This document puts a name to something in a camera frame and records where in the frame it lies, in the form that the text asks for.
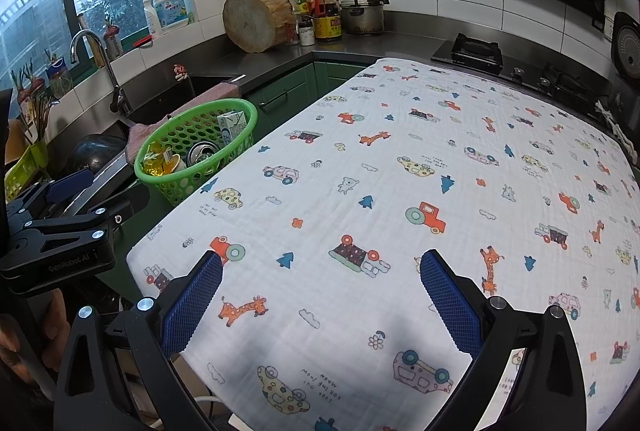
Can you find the small red white figurine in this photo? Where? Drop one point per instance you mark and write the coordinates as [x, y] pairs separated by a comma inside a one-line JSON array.
[[180, 72]]

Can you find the green plastic basket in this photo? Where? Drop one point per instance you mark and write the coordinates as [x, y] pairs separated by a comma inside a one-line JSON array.
[[200, 183]]

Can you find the steel faucet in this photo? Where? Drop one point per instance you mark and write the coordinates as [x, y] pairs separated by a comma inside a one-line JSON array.
[[112, 76]]

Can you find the glass jar blue lid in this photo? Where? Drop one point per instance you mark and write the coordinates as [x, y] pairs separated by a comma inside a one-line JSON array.
[[60, 78]]

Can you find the steel pressure cooker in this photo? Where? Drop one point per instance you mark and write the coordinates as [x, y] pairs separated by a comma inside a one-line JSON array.
[[362, 18]]

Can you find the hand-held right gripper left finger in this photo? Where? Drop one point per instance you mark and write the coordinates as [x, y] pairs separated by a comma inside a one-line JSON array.
[[192, 301]]

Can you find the steel kitchen sink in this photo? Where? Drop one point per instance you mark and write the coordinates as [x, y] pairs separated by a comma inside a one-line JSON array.
[[165, 101]]

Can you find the soy sauce jug yellow label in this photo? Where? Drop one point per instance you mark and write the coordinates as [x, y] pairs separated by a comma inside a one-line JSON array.
[[328, 26]]

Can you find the printed white tablecloth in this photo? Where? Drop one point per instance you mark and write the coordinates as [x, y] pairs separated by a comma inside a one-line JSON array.
[[400, 161]]

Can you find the round wooden chopping block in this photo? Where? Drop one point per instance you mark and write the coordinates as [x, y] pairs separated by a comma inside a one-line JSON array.
[[250, 18]]

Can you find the black rice cooker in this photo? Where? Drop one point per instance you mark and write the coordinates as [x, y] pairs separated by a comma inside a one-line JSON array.
[[627, 46]]

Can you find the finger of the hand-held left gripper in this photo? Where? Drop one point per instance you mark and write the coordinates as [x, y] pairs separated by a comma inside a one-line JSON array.
[[65, 188], [125, 206]]

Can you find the blue soda can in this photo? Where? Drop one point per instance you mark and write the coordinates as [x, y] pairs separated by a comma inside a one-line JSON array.
[[202, 153]]

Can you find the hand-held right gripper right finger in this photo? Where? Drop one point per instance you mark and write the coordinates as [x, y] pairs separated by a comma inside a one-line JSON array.
[[450, 306]]

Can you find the white seasoning jar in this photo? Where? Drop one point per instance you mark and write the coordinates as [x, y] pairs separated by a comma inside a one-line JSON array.
[[306, 35]]

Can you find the yellow wrapper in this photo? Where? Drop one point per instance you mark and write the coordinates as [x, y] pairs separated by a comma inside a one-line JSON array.
[[155, 163]]

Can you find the black gas stove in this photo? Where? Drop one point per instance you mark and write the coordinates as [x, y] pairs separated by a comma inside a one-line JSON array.
[[475, 51]]

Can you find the white rag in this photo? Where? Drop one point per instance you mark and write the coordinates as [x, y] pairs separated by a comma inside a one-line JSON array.
[[612, 118]]

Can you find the yellow green plastic bin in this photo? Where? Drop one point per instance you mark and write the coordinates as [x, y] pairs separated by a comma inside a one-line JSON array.
[[25, 168]]

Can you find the blue white milk carton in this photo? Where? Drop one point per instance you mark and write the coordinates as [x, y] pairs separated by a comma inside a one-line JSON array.
[[232, 127]]

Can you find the pink towel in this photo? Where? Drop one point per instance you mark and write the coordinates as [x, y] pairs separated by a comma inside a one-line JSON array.
[[137, 133]]

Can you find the black wok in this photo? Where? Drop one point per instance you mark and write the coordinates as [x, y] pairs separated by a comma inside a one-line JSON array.
[[95, 151]]

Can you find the person's left hand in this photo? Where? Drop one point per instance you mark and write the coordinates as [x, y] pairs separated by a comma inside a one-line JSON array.
[[50, 326]]

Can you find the white detergent jug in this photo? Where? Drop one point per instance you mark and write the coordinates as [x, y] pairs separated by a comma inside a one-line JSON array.
[[170, 8]]

